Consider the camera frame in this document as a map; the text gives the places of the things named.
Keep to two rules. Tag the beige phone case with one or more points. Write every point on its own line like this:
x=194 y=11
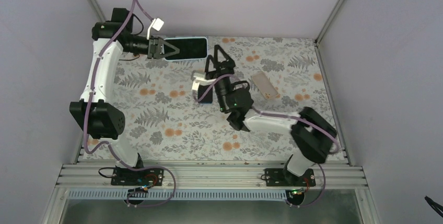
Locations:
x=264 y=85

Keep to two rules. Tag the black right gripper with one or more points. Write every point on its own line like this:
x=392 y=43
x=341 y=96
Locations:
x=228 y=65

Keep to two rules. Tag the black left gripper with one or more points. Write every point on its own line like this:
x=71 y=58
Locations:
x=153 y=51

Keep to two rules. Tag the aluminium rail frame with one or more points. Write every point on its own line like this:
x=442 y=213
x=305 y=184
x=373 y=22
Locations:
x=186 y=180

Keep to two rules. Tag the blue-cased black phone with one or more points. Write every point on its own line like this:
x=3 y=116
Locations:
x=190 y=48

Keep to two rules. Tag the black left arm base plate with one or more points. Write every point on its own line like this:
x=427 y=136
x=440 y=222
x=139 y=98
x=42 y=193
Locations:
x=127 y=177

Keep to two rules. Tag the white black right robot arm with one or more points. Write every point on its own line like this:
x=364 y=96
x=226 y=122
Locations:
x=314 y=137

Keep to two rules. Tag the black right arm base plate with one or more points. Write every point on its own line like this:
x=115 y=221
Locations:
x=275 y=177

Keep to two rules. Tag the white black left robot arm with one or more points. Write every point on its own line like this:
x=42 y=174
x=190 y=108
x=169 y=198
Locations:
x=101 y=122

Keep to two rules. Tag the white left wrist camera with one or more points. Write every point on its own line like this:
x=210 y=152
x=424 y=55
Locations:
x=155 y=24

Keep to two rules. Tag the black object at edge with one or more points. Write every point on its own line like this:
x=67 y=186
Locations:
x=434 y=205

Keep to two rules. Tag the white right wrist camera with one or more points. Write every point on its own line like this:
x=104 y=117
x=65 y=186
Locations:
x=200 y=80

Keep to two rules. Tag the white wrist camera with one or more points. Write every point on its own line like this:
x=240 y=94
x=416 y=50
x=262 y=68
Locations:
x=155 y=24
x=200 y=80

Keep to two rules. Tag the floral patterned table mat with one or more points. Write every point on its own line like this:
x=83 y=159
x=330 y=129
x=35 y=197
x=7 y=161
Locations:
x=163 y=121

